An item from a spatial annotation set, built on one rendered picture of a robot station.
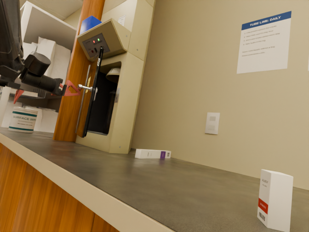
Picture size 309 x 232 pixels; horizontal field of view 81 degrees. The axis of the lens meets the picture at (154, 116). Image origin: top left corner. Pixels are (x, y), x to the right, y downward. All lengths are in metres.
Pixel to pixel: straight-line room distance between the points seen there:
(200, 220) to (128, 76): 0.72
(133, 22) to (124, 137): 0.55
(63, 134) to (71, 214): 0.69
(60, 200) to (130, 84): 0.57
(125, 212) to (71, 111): 0.90
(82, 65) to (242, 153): 0.98
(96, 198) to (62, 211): 0.19
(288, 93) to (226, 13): 0.58
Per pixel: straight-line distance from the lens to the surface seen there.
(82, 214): 0.45
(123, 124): 0.86
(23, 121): 1.37
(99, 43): 1.01
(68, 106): 1.13
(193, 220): 0.28
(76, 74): 1.16
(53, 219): 0.57
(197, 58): 1.19
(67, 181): 0.44
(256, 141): 0.94
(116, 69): 0.98
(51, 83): 0.85
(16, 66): 0.84
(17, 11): 1.25
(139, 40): 0.97
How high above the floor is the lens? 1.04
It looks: 7 degrees up
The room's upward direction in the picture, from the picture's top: 9 degrees clockwise
